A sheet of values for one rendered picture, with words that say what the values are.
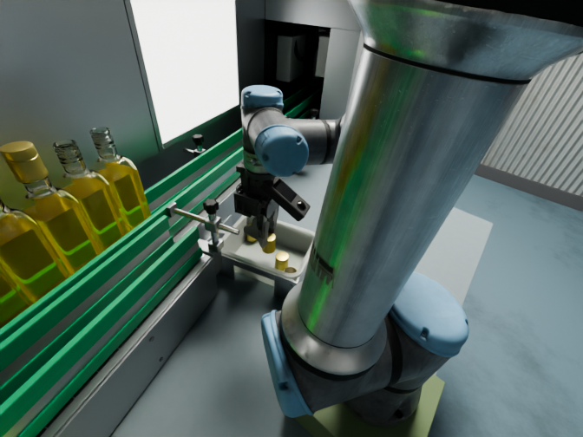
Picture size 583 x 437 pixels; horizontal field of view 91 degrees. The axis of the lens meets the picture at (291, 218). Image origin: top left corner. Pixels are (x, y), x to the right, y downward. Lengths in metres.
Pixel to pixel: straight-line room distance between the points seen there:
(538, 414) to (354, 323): 1.59
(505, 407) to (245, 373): 1.32
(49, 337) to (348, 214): 0.49
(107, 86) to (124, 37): 0.11
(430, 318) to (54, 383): 0.47
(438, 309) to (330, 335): 0.18
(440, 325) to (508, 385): 1.43
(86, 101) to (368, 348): 0.64
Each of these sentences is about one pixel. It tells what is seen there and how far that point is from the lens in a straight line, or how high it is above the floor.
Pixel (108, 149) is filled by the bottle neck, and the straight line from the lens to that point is 0.57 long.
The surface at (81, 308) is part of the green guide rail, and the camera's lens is 0.58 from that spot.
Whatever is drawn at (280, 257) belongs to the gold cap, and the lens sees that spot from 0.73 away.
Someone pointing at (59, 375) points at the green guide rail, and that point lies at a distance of 0.51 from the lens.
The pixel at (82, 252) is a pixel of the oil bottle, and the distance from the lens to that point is 0.57.
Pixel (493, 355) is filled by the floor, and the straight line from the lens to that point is 1.86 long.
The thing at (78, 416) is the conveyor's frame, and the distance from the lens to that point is 0.55.
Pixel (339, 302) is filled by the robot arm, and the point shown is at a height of 1.15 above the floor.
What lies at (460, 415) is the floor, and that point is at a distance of 1.62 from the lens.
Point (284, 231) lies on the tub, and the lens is 0.79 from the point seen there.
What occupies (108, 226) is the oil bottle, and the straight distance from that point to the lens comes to 0.59.
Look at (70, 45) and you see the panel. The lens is 0.69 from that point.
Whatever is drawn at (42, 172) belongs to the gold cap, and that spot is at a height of 1.13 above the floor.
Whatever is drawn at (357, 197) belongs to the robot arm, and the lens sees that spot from 0.18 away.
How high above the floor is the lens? 1.34
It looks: 39 degrees down
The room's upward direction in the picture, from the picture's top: 5 degrees clockwise
